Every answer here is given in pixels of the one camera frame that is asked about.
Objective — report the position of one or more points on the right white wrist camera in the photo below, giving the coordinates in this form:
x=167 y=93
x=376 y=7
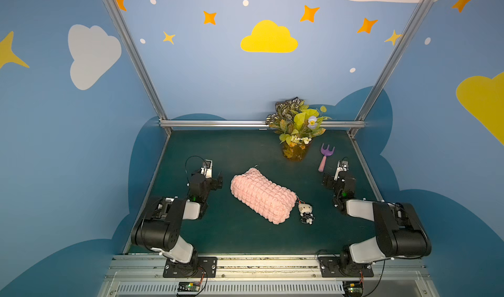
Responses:
x=342 y=166

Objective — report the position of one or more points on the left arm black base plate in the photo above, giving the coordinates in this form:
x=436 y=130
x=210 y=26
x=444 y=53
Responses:
x=195 y=268

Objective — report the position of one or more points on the frame post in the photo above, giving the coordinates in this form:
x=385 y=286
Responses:
x=128 y=42
x=411 y=28

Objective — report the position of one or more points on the controller board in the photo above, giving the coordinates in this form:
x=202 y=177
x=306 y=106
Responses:
x=353 y=289
x=188 y=287

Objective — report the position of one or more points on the potted artificial plant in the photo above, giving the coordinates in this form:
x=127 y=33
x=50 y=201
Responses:
x=297 y=124

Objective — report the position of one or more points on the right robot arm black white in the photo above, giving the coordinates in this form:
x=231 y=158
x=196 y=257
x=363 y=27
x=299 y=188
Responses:
x=398 y=230

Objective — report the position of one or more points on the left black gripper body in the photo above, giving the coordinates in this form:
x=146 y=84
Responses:
x=212 y=181

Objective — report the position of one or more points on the purple toy garden fork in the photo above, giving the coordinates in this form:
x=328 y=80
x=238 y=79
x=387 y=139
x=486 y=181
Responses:
x=326 y=151

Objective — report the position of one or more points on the right controller board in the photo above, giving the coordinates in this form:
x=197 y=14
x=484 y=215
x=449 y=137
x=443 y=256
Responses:
x=353 y=289

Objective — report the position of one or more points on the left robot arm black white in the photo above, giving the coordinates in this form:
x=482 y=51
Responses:
x=159 y=226

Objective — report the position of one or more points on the back frame bar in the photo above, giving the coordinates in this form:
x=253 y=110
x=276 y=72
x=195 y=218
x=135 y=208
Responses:
x=249 y=124

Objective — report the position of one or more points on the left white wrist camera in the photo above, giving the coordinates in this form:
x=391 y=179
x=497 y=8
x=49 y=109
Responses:
x=207 y=168

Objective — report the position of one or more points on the right frame post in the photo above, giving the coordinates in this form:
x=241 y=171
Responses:
x=411 y=28

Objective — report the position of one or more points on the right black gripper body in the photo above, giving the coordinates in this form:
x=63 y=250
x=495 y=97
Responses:
x=331 y=181

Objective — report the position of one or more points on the pink puffy bag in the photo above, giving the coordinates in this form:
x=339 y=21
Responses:
x=273 y=202

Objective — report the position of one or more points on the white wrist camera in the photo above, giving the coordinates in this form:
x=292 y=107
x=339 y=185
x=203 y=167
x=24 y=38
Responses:
x=207 y=168
x=342 y=166

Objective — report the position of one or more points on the white plush keychain decoration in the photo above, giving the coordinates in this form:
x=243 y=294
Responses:
x=305 y=211

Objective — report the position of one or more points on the left frame post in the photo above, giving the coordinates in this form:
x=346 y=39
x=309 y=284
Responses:
x=128 y=42

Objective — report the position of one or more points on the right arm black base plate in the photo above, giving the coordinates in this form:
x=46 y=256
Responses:
x=332 y=266

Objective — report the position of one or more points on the aluminium front rail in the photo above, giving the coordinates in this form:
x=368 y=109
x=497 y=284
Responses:
x=264 y=275

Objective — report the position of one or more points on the left controller board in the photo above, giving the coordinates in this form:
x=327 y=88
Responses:
x=188 y=287

